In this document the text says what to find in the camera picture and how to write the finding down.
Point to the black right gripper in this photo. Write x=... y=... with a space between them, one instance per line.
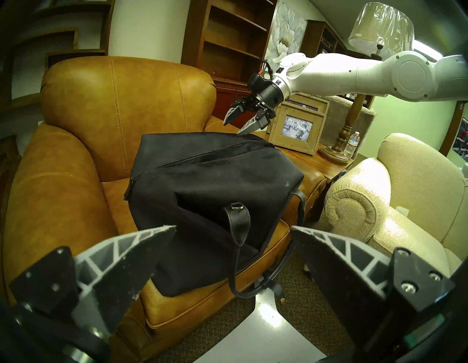
x=268 y=98

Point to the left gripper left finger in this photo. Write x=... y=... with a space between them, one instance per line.
x=109 y=278

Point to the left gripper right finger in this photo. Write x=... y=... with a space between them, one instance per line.
x=340 y=278

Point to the black zipper bag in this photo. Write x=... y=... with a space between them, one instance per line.
x=219 y=172

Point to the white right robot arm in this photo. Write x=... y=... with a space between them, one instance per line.
x=347 y=73

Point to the cherry wood bookcase with cabinet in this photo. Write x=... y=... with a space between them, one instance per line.
x=226 y=55

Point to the wooden side table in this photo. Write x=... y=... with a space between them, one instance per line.
x=310 y=161

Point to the white paper tag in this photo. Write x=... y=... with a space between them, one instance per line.
x=401 y=212

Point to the grey upholstered chair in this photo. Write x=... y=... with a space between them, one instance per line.
x=336 y=120

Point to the white flower painting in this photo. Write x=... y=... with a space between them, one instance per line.
x=285 y=33

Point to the clear plastic water bottle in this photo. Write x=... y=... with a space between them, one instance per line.
x=351 y=144

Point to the dark bookcase with ornaments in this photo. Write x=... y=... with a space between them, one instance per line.
x=321 y=36

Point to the cream fabric sofa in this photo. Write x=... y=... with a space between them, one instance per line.
x=413 y=190

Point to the tan leather armchair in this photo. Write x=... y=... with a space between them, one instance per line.
x=109 y=109

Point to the wooden table lamp beige shade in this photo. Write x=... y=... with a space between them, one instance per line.
x=380 y=25

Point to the ceiling light fixture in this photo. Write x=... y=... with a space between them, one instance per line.
x=427 y=49

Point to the asymmetric wooden shelf unit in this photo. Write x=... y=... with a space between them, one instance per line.
x=55 y=55

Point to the small wooden photo frame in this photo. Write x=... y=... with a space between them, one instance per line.
x=276 y=135

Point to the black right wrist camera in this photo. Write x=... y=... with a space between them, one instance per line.
x=257 y=81

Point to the large wooden photo frame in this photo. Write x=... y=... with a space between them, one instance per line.
x=310 y=100

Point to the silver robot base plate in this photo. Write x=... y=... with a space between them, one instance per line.
x=263 y=333

